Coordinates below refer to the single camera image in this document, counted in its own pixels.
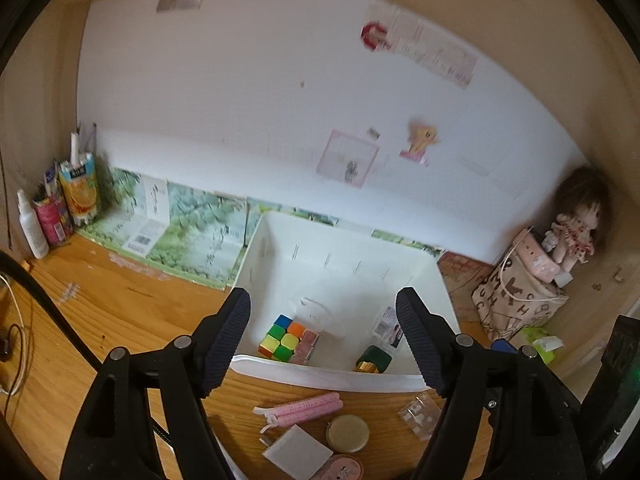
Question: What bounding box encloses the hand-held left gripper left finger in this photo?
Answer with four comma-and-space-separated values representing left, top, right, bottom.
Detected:
60, 287, 252, 480

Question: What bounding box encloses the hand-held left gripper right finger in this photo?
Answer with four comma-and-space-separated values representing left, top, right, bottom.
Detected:
395, 286, 583, 480

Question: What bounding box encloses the colourful puzzle cube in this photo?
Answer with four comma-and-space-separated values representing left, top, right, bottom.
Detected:
258, 314, 306, 362

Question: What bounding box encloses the clear plastic box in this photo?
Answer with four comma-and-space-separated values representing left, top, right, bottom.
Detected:
397, 392, 443, 441

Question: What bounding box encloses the white plastic bin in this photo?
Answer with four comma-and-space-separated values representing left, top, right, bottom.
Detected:
229, 210, 460, 393

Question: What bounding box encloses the white power adapter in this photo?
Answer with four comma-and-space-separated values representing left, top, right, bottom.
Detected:
262, 424, 334, 477

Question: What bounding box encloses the pink correction tape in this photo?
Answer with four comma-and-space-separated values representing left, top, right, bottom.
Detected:
316, 454, 364, 480

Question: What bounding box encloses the green tissue pack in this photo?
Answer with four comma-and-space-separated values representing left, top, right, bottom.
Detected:
520, 327, 565, 366

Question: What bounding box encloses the printed canvas bag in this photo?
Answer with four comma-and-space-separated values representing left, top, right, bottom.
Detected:
471, 255, 571, 346

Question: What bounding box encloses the brown print board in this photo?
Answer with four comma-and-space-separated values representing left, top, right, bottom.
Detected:
436, 250, 501, 321

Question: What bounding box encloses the pink round box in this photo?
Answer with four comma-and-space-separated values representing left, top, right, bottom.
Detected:
512, 227, 563, 283

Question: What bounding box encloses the leaf print board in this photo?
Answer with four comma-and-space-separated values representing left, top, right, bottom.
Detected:
247, 197, 446, 256
145, 190, 249, 291

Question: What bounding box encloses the pink hair roller clip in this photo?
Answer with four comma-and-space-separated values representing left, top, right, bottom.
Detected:
253, 392, 343, 433

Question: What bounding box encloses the gold round compact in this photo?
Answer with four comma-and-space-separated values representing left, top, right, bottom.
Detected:
325, 414, 370, 453

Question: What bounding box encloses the brown-haired doll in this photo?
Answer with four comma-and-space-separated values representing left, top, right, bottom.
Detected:
542, 167, 608, 266

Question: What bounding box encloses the leaf print box white label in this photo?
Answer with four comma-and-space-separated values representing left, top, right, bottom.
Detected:
75, 165, 173, 261

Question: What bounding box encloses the pink square sticker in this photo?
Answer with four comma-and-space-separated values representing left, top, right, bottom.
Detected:
316, 129, 379, 190

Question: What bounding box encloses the yellow pony sticker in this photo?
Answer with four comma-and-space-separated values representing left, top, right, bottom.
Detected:
399, 120, 443, 166

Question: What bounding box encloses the orange juice carton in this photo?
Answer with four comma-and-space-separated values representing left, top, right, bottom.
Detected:
57, 152, 103, 228

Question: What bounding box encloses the pink can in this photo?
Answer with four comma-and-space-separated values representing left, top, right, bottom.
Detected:
32, 192, 71, 247

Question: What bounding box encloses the white spray bottle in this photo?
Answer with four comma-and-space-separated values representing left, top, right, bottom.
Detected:
16, 189, 50, 260

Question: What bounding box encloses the paper note strip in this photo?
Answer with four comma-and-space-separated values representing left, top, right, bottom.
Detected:
367, 4, 476, 90

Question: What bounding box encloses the wooden shelf unit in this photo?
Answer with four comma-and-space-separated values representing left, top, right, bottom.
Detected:
0, 0, 640, 391

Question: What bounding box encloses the white charger cable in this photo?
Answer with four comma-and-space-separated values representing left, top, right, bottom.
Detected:
497, 247, 556, 306

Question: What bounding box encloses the black thick cable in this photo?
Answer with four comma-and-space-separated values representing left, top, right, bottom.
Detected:
0, 250, 176, 446

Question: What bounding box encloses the red wall sticker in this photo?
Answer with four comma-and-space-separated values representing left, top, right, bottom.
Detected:
361, 21, 393, 52

